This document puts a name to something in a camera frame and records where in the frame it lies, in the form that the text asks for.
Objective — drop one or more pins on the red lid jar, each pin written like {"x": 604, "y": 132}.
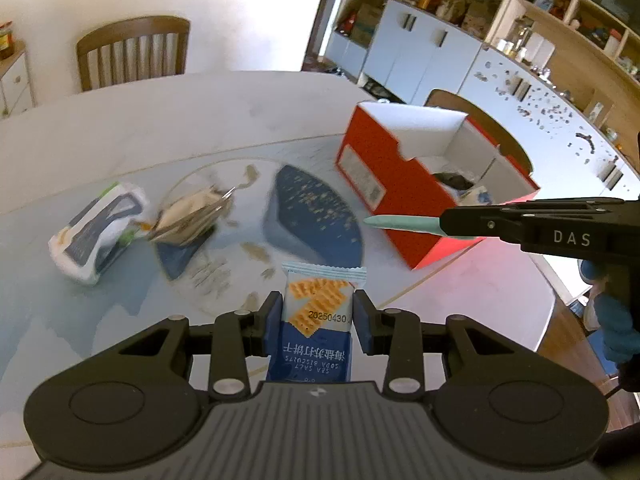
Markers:
{"x": 6, "y": 40}

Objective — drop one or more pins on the white drawer sideboard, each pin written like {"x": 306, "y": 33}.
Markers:
{"x": 15, "y": 88}

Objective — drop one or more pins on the right wooden chair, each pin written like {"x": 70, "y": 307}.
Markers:
{"x": 507, "y": 144}

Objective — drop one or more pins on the blueberry bread packet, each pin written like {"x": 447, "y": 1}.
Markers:
{"x": 477, "y": 196}

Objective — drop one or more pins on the blue cracker packet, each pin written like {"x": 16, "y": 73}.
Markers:
{"x": 315, "y": 338}

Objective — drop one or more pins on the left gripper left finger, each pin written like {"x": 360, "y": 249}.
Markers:
{"x": 237, "y": 336}

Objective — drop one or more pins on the far wooden chair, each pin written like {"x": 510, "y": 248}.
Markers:
{"x": 130, "y": 50}

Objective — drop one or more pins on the silver foil snack wrapper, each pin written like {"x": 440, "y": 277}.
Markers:
{"x": 184, "y": 220}

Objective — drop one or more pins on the white wall cabinet unit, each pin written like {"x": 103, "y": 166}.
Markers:
{"x": 561, "y": 75}

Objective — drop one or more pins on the wooden chair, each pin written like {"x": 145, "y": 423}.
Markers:
{"x": 507, "y": 144}
{"x": 130, "y": 50}

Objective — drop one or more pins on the black snack packet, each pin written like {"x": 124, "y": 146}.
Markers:
{"x": 454, "y": 180}

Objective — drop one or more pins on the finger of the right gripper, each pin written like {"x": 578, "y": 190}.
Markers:
{"x": 510, "y": 221}

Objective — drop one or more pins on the white tissue pack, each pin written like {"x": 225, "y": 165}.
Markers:
{"x": 88, "y": 244}

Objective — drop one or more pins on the blue gloved right hand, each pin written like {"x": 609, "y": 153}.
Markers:
{"x": 620, "y": 339}

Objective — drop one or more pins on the red white cardboard box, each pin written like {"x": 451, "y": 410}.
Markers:
{"x": 390, "y": 152}

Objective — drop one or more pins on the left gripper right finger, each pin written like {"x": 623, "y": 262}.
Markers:
{"x": 396, "y": 334}

